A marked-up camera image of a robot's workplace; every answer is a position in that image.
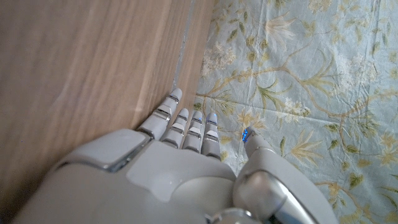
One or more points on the grey tape outline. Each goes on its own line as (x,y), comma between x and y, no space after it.
(183,46)

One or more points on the floral print fabric backdrop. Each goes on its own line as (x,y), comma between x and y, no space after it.
(311,93)

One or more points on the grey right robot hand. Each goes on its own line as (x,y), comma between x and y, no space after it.
(155,186)

